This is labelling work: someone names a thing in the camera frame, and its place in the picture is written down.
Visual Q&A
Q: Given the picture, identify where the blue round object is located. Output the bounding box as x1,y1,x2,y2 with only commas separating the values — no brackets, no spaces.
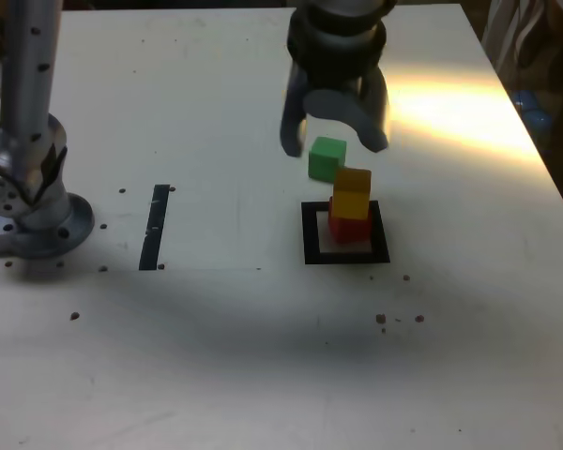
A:
510,88,553,135

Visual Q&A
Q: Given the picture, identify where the white metal frame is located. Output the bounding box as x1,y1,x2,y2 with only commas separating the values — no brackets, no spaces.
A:
481,0,550,71

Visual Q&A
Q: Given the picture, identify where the green cube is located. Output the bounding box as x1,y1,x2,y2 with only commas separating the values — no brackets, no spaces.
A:
307,136,348,184

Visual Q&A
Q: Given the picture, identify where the black tape square outline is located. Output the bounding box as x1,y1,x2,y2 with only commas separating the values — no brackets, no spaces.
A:
300,200,391,266

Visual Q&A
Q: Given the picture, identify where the yellow cube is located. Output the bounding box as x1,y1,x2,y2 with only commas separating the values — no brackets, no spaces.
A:
331,167,373,220

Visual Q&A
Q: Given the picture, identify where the black tape strip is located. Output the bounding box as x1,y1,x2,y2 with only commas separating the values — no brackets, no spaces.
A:
138,184,171,272

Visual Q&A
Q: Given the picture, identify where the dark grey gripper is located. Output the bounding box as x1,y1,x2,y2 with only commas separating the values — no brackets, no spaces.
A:
280,54,391,158

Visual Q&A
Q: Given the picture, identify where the red cube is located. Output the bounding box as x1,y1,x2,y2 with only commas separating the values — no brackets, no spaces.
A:
327,196,374,245

